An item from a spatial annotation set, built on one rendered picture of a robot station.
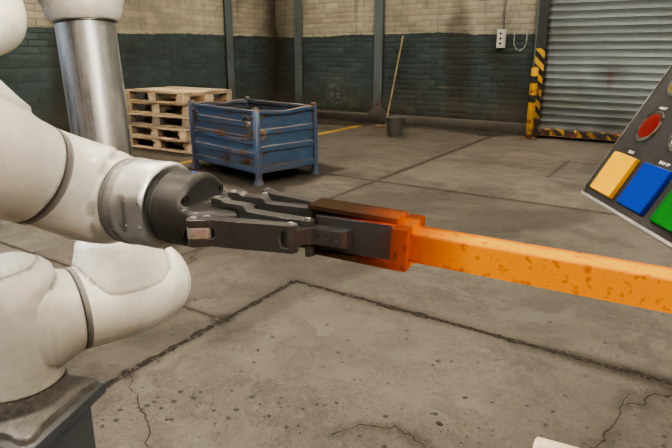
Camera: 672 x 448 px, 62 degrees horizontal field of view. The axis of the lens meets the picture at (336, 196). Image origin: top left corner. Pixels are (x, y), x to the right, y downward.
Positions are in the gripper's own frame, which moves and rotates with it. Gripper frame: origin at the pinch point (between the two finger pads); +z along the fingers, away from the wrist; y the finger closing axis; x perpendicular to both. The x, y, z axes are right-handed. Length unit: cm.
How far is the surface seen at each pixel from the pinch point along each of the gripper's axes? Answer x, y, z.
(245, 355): -105, -126, -107
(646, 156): -2, -59, 24
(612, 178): -6, -61, 19
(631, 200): -7, -52, 22
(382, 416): -106, -114, -42
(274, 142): -67, -400, -266
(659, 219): -8, -45, 25
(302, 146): -74, -431, -254
